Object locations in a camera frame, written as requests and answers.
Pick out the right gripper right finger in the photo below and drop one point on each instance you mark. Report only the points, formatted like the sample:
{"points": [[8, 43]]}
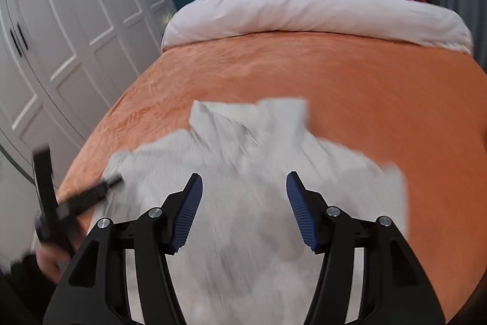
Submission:
{"points": [[396, 290]]}

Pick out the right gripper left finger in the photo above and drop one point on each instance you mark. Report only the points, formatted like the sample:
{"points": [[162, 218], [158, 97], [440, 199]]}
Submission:
{"points": [[93, 288]]}

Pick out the white padded jacket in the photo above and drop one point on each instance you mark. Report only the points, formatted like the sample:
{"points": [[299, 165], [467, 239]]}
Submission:
{"points": [[245, 261]]}

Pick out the person's left hand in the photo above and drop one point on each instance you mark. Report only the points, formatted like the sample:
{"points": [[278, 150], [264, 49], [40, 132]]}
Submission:
{"points": [[52, 261]]}

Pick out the orange bed blanket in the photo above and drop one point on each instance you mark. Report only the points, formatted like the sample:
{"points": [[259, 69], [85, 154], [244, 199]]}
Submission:
{"points": [[422, 108]]}

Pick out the white panelled wardrobe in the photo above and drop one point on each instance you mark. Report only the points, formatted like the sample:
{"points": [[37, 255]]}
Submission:
{"points": [[64, 64]]}

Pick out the white folded duvet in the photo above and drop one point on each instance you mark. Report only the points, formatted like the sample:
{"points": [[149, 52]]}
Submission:
{"points": [[407, 21]]}

